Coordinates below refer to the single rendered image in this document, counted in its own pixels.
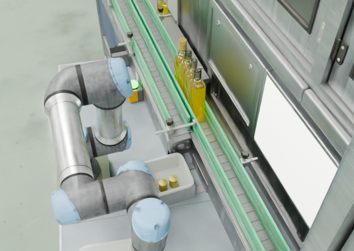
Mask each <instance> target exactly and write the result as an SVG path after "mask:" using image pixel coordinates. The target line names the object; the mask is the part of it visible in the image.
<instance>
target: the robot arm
mask: <svg viewBox="0 0 354 251"><path fill-rule="evenodd" d="M133 94H134V92H133V88H132V83H131V80H130V76H129V72H128V69H127V66H126V62H125V60H124V59H123V58H121V57H117V58H109V59H107V60H101V61H95V62H90V63H84V64H78V65H71V66H68V67H66V68H64V69H62V70H61V71H59V72H58V73H57V75H56V76H54V77H53V78H52V80H51V82H50V83H49V85H48V87H47V89H46V91H45V95H44V110H45V113H46V115H47V116H48V117H49V118H50V121H51V128H52V135H53V142H54V149H55V155H56V162H57V169H58V176H59V180H60V189H59V190H57V191H54V192H53V193H52V195H51V199H52V206H53V212H54V216H55V219H56V221H57V223H58V224H60V225H67V224H68V225H69V224H73V223H80V222H81V221H83V220H87V219H91V218H95V217H99V216H103V215H107V214H111V213H115V212H118V211H121V210H126V211H127V214H128V216H129V220H130V224H131V232H132V237H131V251H165V246H166V244H167V243H168V239H167V237H168V232H169V230H170V226H171V214H170V210H169V208H168V206H167V205H166V204H165V203H164V202H163V201H161V200H160V197H159V194H158V191H157V189H156V186H155V183H154V182H155V181H154V178H153V176H152V174H151V171H150V169H149V167H148V165H147V164H146V163H145V162H143V161H139V160H132V161H128V162H127V163H126V164H124V165H121V166H120V167H119V169H118V171H117V176H115V177H111V178H106V179H102V180H98V181H95V180H96V179H97V178H98V176H99V173H100V167H99V163H98V161H97V160H96V158H95V157H100V156H104V155H109V154H112V153H116V152H123V151H124V150H128V149H129V148H130V147H131V144H132V139H131V138H132V136H131V130H130V126H129V124H128V122H127V121H126V120H122V104H123V103H124V102H125V100H126V98H129V97H130V96H132V95H133ZM90 104H92V105H94V106H95V111H96V118H97V122H96V124H95V125H94V126H91V127H85V126H83V125H82V122H81V117H80V111H81V108H82V106H85V105H90Z"/></svg>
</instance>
